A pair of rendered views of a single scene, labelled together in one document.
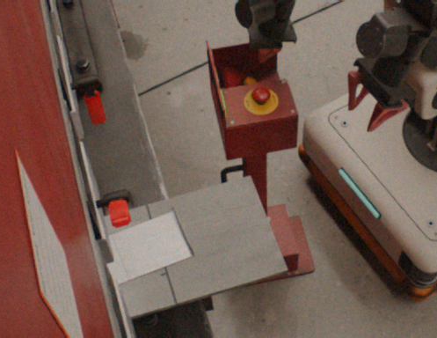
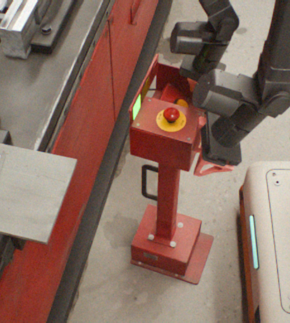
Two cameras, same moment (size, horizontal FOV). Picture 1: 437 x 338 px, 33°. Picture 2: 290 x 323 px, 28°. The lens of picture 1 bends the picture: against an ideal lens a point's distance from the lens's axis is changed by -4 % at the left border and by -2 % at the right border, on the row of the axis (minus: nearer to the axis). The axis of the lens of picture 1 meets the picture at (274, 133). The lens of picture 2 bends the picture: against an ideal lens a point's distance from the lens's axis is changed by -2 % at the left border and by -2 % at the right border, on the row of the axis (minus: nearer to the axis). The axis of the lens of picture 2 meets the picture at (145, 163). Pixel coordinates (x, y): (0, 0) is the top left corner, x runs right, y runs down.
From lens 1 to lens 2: 0.48 m
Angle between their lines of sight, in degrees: 19
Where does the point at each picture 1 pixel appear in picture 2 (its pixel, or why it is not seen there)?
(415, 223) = (280, 289)
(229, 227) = (32, 188)
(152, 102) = not seen: hidden behind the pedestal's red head
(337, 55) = not seen: outside the picture
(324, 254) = (213, 276)
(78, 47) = (54, 14)
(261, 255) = (36, 221)
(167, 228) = not seen: outside the picture
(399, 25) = (229, 89)
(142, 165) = (37, 118)
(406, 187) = not seen: outside the picture
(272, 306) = (148, 292)
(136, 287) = not seen: outside the picture
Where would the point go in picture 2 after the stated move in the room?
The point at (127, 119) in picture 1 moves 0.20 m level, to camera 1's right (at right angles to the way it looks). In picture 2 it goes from (52, 81) to (121, 117)
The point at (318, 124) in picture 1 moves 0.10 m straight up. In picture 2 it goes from (256, 173) to (261, 155)
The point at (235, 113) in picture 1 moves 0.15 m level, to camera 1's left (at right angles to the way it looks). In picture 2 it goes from (145, 118) to (95, 93)
